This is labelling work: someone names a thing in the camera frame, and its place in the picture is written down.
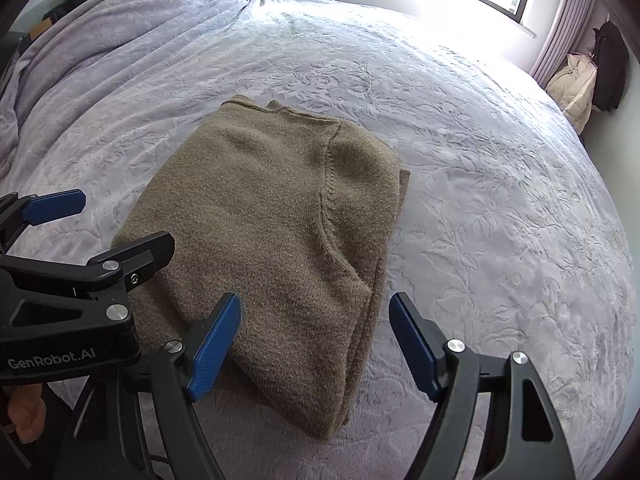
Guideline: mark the black hanging jacket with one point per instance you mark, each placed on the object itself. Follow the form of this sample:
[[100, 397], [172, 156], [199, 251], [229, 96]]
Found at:
[[610, 67]]

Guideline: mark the white embossed bedspread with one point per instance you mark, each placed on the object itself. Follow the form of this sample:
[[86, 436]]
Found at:
[[500, 210]]

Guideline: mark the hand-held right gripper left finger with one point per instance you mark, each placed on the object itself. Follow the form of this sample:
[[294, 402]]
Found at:
[[212, 350]]

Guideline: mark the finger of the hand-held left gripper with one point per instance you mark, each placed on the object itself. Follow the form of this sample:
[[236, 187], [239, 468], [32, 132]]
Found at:
[[145, 252], [52, 207]]

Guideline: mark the olive brown knit sweater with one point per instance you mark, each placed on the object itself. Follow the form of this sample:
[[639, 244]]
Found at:
[[260, 240]]

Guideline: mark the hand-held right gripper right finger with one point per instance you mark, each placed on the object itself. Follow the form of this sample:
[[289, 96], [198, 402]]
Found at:
[[417, 350]]

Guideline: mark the beige hanging coat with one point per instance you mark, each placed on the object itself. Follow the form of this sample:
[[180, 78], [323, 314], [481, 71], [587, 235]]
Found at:
[[575, 92]]

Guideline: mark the lavender fleece blanket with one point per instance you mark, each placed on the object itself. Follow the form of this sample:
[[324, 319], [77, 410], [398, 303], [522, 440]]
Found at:
[[125, 45]]

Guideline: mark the person's left hand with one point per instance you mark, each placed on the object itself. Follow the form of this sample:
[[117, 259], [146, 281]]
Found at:
[[27, 415]]

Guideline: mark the mauve curtain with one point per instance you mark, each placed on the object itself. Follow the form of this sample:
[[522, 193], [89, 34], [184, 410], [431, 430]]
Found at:
[[565, 25]]

